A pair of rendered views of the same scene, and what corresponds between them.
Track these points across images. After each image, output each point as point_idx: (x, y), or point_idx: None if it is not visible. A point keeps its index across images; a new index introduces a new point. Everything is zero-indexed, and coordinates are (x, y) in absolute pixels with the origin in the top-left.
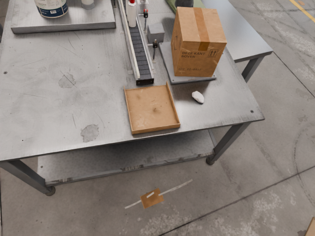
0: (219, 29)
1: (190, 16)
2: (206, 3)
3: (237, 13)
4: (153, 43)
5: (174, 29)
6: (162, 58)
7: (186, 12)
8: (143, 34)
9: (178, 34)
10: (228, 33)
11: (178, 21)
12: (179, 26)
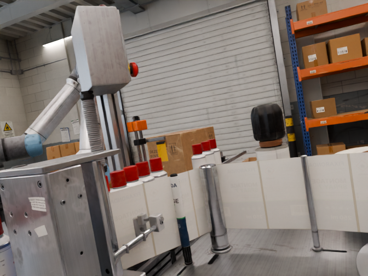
0: (172, 132)
1: (180, 132)
2: None
3: None
4: (224, 156)
5: (189, 155)
6: None
7: (179, 132)
8: (226, 160)
9: (203, 137)
10: None
11: (195, 132)
12: (199, 132)
